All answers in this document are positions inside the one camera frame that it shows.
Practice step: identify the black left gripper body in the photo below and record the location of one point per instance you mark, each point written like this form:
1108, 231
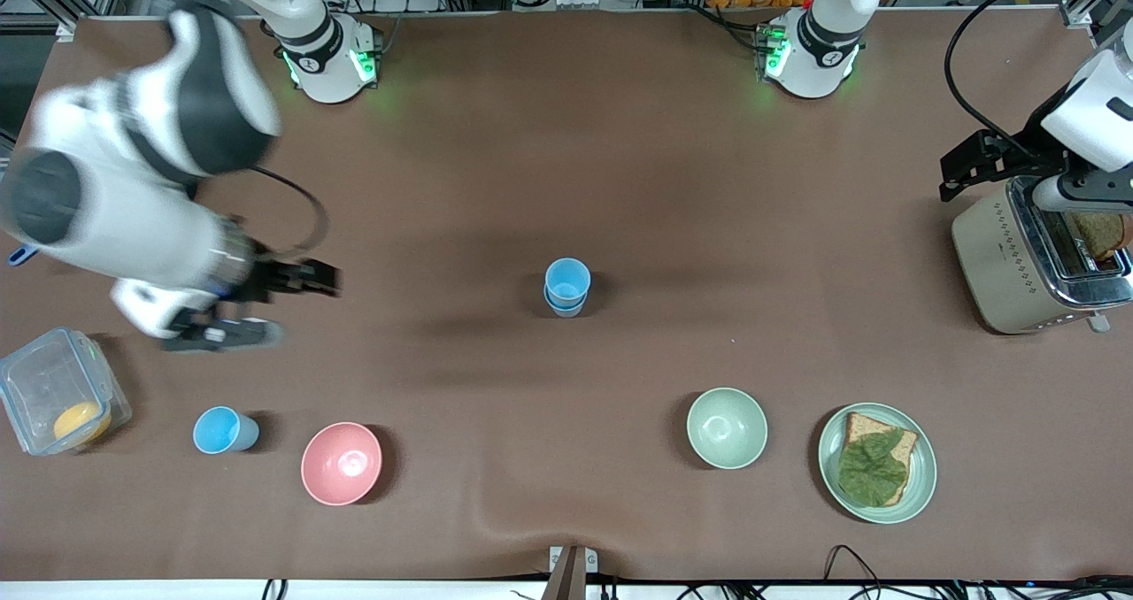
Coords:
1012, 151

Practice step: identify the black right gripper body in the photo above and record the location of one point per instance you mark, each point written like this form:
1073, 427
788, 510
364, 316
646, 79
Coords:
268, 280

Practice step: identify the blue plastic cup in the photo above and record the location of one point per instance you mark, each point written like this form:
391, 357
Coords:
565, 311
567, 280
217, 430

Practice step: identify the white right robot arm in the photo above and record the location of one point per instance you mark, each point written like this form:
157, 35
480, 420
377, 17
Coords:
133, 219

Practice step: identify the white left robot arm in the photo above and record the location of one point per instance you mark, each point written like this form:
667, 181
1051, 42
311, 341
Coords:
819, 51

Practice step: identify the beige steel toaster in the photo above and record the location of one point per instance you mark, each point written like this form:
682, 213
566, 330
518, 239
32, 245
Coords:
991, 264

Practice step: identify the brown toast slice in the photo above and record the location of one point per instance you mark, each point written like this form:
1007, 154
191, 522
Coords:
1102, 233

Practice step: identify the pink bowl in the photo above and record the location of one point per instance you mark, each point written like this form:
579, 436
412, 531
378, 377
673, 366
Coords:
341, 463

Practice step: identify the orange fruit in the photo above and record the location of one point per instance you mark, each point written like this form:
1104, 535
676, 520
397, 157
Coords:
78, 421

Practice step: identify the clear plastic food container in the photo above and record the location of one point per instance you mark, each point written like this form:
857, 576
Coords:
35, 388

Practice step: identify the brown bread slice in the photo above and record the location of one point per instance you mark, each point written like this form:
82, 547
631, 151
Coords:
863, 425

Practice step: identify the brown table cloth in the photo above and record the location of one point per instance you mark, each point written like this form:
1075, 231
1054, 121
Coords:
566, 140

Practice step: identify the green lettuce leaf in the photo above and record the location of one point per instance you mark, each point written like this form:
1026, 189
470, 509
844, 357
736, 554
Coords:
872, 472

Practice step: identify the pale green plate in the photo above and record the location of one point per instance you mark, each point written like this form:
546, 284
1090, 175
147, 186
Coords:
921, 485

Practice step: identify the pale green bowl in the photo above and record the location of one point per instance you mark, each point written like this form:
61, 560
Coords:
726, 427

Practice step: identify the metal table clamp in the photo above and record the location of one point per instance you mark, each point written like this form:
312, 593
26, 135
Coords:
573, 573

